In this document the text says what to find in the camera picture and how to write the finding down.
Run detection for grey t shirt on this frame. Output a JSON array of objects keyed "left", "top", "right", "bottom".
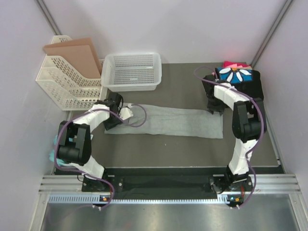
[{"left": 105, "top": 104, "right": 223, "bottom": 139}]

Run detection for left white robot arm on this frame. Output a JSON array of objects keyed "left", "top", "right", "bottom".
[{"left": 54, "top": 92, "right": 127, "bottom": 191}]

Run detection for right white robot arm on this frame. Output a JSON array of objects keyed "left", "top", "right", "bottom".
[{"left": 202, "top": 75, "right": 267, "bottom": 191}]

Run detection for white perforated plastic basket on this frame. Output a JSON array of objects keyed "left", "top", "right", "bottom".
[{"left": 101, "top": 52, "right": 162, "bottom": 92}]

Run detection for black folded flower t shirt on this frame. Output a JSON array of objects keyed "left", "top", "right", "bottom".
[{"left": 215, "top": 67, "right": 264, "bottom": 100}]

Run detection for pink folded t shirt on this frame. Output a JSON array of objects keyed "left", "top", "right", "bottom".
[{"left": 222, "top": 61, "right": 252, "bottom": 70}]

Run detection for brown cardboard folder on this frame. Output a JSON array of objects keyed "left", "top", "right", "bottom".
[{"left": 43, "top": 38, "right": 102, "bottom": 79}]

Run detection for cream perforated file organizer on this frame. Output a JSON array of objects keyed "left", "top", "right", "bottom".
[{"left": 36, "top": 36, "right": 107, "bottom": 111}]

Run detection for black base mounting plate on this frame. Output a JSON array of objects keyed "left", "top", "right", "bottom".
[{"left": 54, "top": 167, "right": 256, "bottom": 200}]

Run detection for teal cat ear headphones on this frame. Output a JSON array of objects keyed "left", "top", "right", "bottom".
[{"left": 49, "top": 135, "right": 76, "bottom": 169}]

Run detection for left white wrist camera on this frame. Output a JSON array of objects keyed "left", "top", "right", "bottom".
[{"left": 119, "top": 103, "right": 133, "bottom": 120}]

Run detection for grey slotted cable duct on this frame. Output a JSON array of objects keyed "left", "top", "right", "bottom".
[{"left": 48, "top": 194, "right": 240, "bottom": 205}]

